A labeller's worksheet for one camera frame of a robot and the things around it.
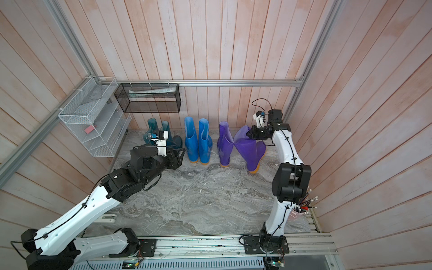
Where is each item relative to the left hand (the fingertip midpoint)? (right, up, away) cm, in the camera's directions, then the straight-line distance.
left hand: (180, 152), depth 67 cm
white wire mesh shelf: (-41, +16, +11) cm, 46 cm away
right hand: (+33, +10, +24) cm, 42 cm away
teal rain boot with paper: (-17, +9, +17) cm, 26 cm away
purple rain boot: (+20, +3, +15) cm, 25 cm away
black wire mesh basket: (-27, +33, +37) cm, 56 cm away
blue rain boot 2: (+10, +4, +16) cm, 19 cm away
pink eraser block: (-48, +11, +15) cm, 52 cm away
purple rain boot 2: (+34, 0, +20) cm, 40 cm away
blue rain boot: (+2, +4, +18) cm, 19 cm away
